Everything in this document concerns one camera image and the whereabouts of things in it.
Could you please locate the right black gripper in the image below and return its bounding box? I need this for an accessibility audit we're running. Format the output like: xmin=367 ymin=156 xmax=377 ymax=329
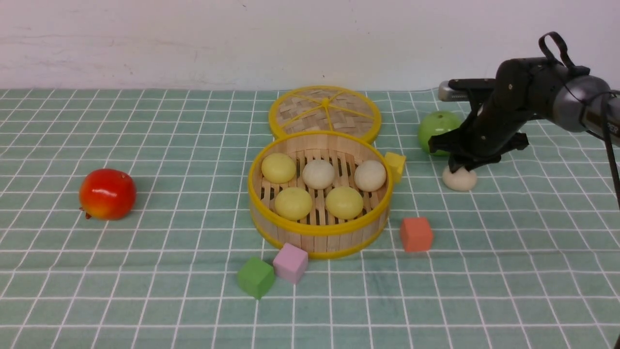
xmin=428 ymin=104 xmax=529 ymax=173

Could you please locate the white bun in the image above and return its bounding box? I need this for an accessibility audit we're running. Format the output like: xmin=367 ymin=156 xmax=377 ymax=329
xmin=354 ymin=160 xmax=387 ymax=192
xmin=302 ymin=159 xmax=335 ymax=190
xmin=441 ymin=166 xmax=478 ymax=192

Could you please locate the white bun bottom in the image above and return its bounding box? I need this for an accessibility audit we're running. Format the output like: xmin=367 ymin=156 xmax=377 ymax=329
xmin=354 ymin=160 xmax=387 ymax=192

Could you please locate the yellow bun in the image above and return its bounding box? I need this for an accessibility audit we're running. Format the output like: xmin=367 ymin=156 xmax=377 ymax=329
xmin=325 ymin=186 xmax=364 ymax=220
xmin=261 ymin=153 xmax=297 ymax=185
xmin=274 ymin=187 xmax=313 ymax=222

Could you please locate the right robot arm black grey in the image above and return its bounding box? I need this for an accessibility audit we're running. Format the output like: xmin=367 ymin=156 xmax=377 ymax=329
xmin=428 ymin=58 xmax=619 ymax=172

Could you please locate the bamboo steamer tray yellow rim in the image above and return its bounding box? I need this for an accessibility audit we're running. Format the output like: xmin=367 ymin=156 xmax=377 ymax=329
xmin=247 ymin=131 xmax=396 ymax=260

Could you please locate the woven bamboo steamer lid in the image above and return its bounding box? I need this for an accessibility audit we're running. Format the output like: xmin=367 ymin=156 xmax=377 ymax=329
xmin=268 ymin=85 xmax=382 ymax=143

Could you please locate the green apple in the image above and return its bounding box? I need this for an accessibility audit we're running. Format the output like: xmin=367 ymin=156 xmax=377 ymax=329
xmin=418 ymin=111 xmax=462 ymax=157

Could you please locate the yellow cube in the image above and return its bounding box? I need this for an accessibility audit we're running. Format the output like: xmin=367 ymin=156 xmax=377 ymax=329
xmin=385 ymin=152 xmax=406 ymax=183

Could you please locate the orange cube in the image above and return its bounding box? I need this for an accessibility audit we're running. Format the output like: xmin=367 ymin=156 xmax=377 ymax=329
xmin=400 ymin=217 xmax=434 ymax=253

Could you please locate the pink cube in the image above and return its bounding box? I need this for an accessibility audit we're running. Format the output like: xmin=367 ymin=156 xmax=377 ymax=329
xmin=273 ymin=243 xmax=309 ymax=285

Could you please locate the green cube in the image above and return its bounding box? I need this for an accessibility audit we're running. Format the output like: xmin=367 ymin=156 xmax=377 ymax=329
xmin=237 ymin=256 xmax=276 ymax=300

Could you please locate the red pomegranate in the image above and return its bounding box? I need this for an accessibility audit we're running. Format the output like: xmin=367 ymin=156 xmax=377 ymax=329
xmin=79 ymin=168 xmax=137 ymax=221

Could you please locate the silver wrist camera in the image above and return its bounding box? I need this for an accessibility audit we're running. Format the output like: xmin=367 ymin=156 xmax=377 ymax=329
xmin=437 ymin=79 xmax=473 ymax=102

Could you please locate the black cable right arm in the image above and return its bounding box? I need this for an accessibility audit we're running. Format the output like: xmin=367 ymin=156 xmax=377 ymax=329
xmin=539 ymin=32 xmax=620 ymax=211

